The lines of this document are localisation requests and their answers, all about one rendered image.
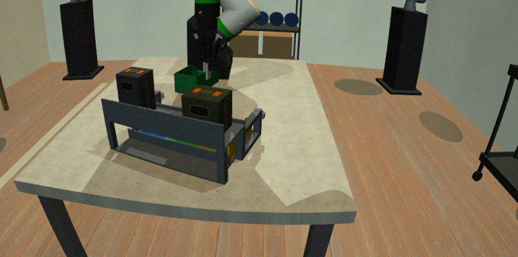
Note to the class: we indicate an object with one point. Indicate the yellow bin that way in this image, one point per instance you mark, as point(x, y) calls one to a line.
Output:
point(231, 150)

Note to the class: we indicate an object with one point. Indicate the green bin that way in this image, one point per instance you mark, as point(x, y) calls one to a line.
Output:
point(188, 77)

